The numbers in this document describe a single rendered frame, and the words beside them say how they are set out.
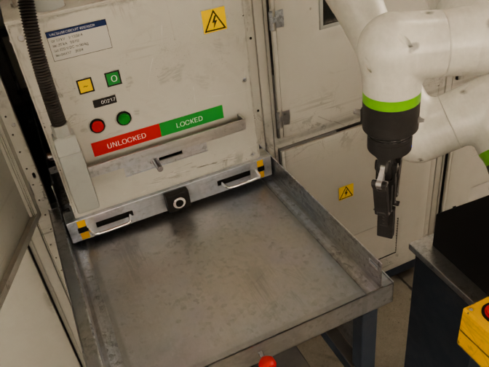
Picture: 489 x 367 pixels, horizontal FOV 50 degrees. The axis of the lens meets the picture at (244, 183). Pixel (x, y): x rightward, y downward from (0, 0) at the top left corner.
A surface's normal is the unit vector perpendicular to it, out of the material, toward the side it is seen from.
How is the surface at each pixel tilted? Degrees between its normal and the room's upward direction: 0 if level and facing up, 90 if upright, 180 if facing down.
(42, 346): 90
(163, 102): 90
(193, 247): 0
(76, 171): 90
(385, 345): 0
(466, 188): 90
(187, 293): 0
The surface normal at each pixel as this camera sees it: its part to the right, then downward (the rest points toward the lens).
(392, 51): -0.25, 0.27
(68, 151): 0.31, 0.01
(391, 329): -0.11, -0.82
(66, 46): 0.41, 0.48
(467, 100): -0.47, -0.11
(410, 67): 0.12, 0.69
